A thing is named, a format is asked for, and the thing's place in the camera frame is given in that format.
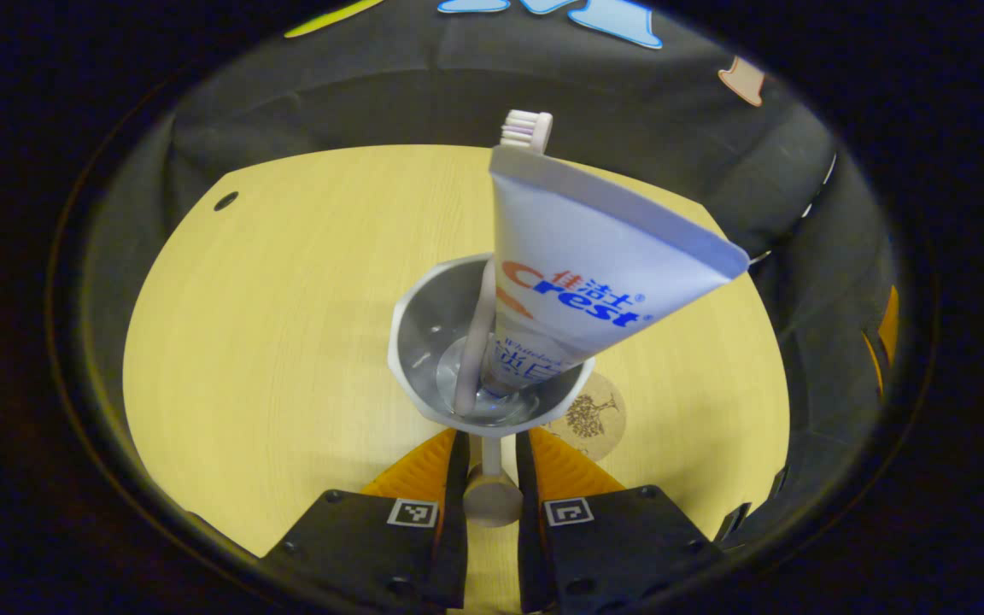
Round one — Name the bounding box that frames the round brown coaster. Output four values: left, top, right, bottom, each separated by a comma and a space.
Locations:
543, 371, 628, 463

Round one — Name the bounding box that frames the white toothbrush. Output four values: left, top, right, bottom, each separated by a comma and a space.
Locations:
453, 108, 555, 417

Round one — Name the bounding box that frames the white toothpaste tube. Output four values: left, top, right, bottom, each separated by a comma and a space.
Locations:
478, 143, 752, 402

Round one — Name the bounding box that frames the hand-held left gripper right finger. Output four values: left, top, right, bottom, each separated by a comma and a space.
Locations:
515, 427, 725, 615

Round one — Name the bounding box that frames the white cup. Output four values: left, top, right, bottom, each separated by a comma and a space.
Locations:
387, 253, 597, 528

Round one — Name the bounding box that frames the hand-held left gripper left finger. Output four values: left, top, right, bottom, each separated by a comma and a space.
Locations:
263, 427, 470, 614

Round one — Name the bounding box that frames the light wooden desktop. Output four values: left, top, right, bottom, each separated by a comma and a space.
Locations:
121, 143, 793, 614

